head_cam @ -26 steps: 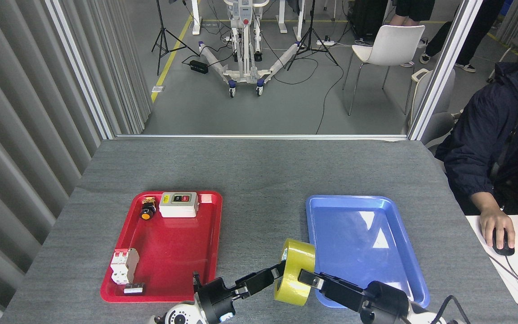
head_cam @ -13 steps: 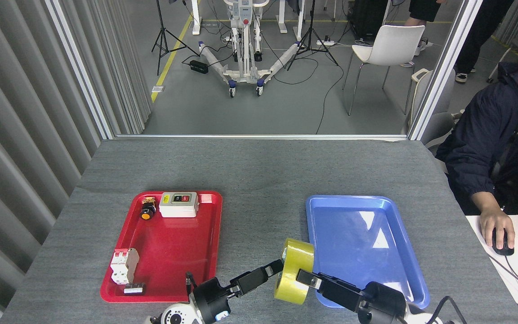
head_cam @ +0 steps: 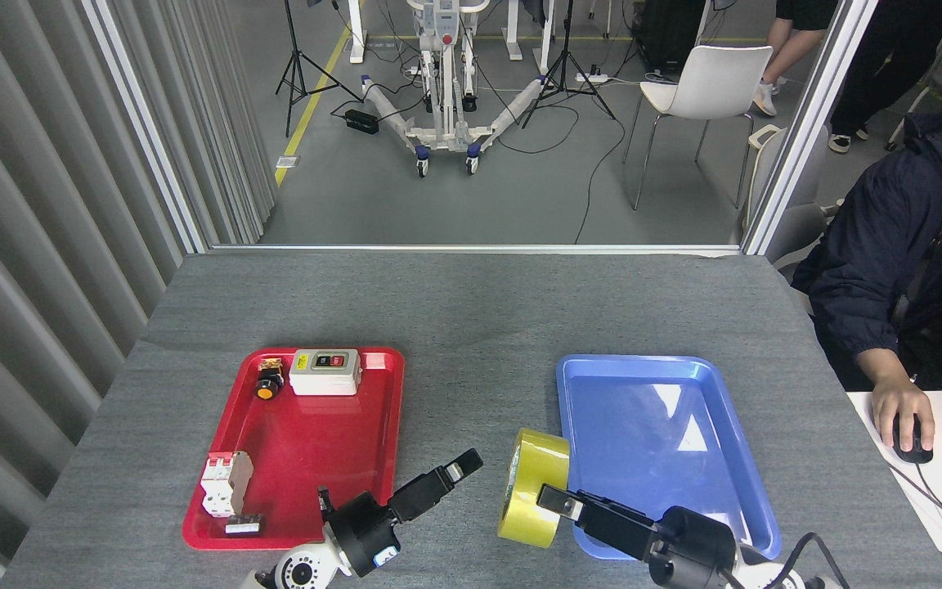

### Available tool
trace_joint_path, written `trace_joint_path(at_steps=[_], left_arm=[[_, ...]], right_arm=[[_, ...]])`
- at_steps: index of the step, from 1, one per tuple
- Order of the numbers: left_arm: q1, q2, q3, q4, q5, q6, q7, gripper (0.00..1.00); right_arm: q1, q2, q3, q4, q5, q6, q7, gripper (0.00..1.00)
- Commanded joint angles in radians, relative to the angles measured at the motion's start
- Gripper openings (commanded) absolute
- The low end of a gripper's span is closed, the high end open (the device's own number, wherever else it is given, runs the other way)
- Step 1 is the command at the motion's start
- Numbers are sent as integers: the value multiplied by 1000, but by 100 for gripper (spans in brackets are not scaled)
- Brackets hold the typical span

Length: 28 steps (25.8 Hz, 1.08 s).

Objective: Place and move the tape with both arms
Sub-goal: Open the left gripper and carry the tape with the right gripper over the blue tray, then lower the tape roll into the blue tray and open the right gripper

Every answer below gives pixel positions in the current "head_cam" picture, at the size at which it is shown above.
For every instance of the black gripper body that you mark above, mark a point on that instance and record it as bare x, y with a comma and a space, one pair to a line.
696, 544
365, 536

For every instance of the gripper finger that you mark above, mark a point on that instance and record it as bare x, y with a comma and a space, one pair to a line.
610, 523
426, 491

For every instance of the yellow tape roll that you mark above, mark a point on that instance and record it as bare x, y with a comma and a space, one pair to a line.
540, 462

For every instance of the black computer mouse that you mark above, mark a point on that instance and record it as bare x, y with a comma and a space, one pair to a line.
917, 456

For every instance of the person's hand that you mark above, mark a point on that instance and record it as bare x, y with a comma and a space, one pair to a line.
898, 415

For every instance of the red plastic tray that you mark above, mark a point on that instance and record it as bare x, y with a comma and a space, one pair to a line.
316, 458

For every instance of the blue plastic tray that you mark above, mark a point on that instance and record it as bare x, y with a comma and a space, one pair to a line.
684, 442

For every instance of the small black terminal block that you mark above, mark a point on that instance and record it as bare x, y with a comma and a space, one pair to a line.
244, 525

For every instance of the white circuit breaker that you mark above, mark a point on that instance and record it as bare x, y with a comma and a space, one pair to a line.
226, 484

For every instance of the black yellow push button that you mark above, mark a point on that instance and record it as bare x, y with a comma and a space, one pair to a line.
267, 386

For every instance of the grey office chair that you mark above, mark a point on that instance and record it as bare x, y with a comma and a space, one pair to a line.
798, 221

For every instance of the person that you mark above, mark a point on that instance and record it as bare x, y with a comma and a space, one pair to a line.
872, 65
802, 12
888, 245

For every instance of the grey floor plate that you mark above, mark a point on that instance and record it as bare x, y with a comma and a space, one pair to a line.
287, 162

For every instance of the black power adapter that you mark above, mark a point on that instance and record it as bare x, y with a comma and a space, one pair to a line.
362, 122

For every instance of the white stand on wheels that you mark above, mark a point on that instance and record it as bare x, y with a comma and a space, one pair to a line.
442, 82

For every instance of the white power strip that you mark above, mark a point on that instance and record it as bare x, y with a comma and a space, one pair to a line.
592, 77

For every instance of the white plastic chair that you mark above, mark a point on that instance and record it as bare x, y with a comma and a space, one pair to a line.
716, 78

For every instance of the white table leg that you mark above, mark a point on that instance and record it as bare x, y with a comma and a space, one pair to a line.
356, 33
512, 29
549, 33

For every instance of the black tripod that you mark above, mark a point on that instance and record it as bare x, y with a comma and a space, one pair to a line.
568, 33
293, 33

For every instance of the black equipment case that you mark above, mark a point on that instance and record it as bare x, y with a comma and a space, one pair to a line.
671, 33

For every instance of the white two-button switch box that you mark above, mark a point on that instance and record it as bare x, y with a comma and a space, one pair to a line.
324, 378

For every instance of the silver horizontal rail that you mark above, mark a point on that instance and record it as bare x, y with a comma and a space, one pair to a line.
471, 248

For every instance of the silver post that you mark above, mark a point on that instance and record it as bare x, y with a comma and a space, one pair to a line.
806, 123

